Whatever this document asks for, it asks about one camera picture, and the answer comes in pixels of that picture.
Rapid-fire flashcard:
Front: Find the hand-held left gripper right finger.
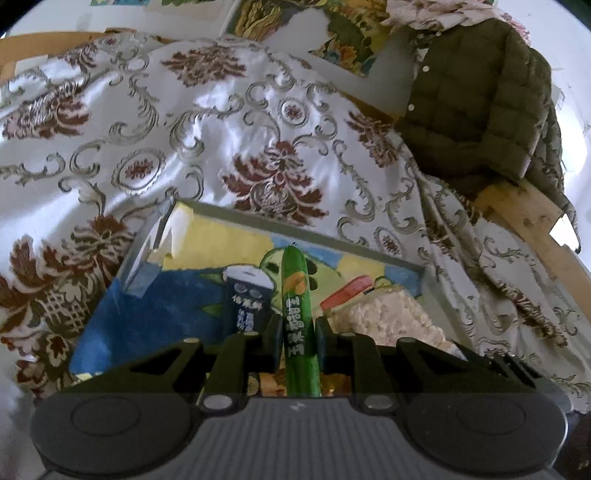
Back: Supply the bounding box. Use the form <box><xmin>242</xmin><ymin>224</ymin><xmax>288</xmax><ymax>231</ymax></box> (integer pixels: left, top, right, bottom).
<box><xmin>314</xmin><ymin>316</ymin><xmax>502</xmax><ymax>412</ymax></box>

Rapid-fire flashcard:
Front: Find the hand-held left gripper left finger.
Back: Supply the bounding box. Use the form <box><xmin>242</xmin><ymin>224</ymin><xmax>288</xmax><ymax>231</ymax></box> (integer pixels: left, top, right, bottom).
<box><xmin>108</xmin><ymin>316</ymin><xmax>283</xmax><ymax>411</ymax></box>

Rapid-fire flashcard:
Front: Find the gold snack packet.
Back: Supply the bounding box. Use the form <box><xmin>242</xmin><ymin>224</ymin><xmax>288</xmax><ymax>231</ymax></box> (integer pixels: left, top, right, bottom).
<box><xmin>247</xmin><ymin>371</ymin><xmax>354</xmax><ymax>398</ymax></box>

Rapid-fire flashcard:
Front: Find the green sausage stick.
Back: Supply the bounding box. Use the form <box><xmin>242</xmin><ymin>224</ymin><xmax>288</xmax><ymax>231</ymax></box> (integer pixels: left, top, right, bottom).
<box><xmin>279</xmin><ymin>244</ymin><xmax>324</xmax><ymax>398</ymax></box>

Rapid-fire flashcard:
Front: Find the dark blue snack packet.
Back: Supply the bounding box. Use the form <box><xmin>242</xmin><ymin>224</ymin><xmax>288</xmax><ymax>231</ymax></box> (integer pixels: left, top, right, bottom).
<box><xmin>222</xmin><ymin>265</ymin><xmax>279</xmax><ymax>346</ymax></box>

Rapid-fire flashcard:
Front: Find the red sausage stick packet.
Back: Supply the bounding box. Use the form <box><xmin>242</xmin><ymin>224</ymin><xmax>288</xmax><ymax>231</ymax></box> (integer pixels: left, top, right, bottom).
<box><xmin>320</xmin><ymin>275</ymin><xmax>376</xmax><ymax>313</ymax></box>

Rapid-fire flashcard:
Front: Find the clear rice cracker packet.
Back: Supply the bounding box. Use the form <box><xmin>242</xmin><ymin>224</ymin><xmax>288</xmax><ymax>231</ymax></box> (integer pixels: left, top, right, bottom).
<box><xmin>330</xmin><ymin>284</ymin><xmax>463</xmax><ymax>357</ymax></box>

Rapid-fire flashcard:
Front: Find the grey tray with cartoon print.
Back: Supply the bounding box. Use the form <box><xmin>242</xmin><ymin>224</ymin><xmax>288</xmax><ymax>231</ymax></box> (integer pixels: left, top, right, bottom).
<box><xmin>69</xmin><ymin>198</ymin><xmax>467</xmax><ymax>398</ymax></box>

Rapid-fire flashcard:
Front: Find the floral printed blanket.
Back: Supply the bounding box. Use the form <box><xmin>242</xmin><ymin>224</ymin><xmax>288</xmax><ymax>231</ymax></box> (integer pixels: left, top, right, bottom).
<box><xmin>0</xmin><ymin>28</ymin><xmax>591</xmax><ymax>416</ymax></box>

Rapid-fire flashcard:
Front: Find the olive quilted jacket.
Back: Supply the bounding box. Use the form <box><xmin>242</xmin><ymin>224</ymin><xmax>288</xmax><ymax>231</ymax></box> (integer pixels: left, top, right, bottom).
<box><xmin>392</xmin><ymin>18</ymin><xmax>583</xmax><ymax>254</ymax></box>

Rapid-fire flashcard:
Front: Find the pale floral cloth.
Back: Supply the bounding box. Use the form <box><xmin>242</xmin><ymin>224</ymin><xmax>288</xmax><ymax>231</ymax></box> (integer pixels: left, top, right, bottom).
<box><xmin>385</xmin><ymin>0</ymin><xmax>532</xmax><ymax>36</ymax></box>

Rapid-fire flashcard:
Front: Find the torn colourful wall poster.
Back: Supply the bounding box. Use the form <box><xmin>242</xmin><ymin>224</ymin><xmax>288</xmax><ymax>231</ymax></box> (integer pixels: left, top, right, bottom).
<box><xmin>224</xmin><ymin>0</ymin><xmax>394</xmax><ymax>78</ymax></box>

